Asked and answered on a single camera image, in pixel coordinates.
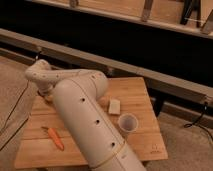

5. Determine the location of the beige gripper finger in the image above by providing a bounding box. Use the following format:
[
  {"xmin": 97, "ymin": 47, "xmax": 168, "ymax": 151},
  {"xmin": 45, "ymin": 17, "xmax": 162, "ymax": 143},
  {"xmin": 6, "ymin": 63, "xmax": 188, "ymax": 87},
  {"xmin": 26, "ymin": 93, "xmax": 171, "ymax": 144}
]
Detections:
[{"xmin": 98, "ymin": 97, "xmax": 109, "ymax": 106}]

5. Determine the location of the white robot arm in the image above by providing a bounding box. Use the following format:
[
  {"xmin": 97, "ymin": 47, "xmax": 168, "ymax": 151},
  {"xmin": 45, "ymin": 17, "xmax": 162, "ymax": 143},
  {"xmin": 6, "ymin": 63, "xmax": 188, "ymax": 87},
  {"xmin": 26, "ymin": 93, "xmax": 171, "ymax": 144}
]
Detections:
[{"xmin": 25, "ymin": 59, "xmax": 146, "ymax": 171}]

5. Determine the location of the white sponge block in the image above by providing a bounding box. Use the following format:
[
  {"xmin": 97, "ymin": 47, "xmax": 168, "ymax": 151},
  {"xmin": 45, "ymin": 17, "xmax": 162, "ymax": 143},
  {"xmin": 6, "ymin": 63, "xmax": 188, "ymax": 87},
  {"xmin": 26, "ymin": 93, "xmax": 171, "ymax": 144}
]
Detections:
[{"xmin": 108, "ymin": 99, "xmax": 120, "ymax": 115}]

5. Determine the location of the clear plastic cup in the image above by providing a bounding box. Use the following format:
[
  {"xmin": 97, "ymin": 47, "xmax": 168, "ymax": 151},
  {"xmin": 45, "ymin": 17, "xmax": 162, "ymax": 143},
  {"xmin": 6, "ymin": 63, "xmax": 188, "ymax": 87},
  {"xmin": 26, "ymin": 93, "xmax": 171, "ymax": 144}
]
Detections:
[{"xmin": 117, "ymin": 113, "xmax": 138, "ymax": 138}]

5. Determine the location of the orange carrot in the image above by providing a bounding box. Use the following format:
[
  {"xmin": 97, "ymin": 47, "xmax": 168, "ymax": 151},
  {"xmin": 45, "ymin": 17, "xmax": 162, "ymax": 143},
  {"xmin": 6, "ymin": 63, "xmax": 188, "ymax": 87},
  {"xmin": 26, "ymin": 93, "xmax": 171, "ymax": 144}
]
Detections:
[{"xmin": 43, "ymin": 127, "xmax": 64, "ymax": 151}]

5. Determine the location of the wooden cutting board table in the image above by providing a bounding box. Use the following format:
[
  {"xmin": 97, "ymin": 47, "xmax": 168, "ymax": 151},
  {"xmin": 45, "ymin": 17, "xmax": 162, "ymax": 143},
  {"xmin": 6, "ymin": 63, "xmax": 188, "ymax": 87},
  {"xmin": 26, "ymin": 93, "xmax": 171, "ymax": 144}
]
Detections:
[{"xmin": 14, "ymin": 77, "xmax": 168, "ymax": 169}]

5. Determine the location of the black cable on left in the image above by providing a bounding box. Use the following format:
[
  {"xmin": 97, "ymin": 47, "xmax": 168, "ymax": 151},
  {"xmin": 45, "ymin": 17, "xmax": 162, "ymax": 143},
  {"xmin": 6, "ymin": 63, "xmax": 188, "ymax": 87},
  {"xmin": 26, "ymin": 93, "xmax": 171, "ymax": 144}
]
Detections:
[{"xmin": 0, "ymin": 49, "xmax": 43, "ymax": 153}]

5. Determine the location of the black cable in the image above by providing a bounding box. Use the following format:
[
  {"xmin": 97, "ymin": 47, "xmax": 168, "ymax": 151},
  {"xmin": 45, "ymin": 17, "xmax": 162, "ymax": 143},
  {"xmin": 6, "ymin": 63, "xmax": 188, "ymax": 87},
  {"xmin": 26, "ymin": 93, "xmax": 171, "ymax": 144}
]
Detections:
[
  {"xmin": 0, "ymin": 49, "xmax": 43, "ymax": 153},
  {"xmin": 183, "ymin": 99, "xmax": 213, "ymax": 141}
]

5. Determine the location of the long metal rail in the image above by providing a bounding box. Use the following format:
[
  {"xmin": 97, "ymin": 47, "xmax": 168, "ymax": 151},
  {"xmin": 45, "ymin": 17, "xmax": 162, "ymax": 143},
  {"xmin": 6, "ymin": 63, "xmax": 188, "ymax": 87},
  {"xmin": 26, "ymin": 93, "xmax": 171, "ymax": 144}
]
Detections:
[{"xmin": 0, "ymin": 28, "xmax": 213, "ymax": 107}]

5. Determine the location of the black cable on right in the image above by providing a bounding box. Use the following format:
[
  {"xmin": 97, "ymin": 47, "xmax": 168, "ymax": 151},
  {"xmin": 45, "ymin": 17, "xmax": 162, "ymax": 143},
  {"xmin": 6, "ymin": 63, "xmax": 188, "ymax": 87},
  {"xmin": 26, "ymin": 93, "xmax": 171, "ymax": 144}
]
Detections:
[{"xmin": 183, "ymin": 99, "xmax": 213, "ymax": 141}]

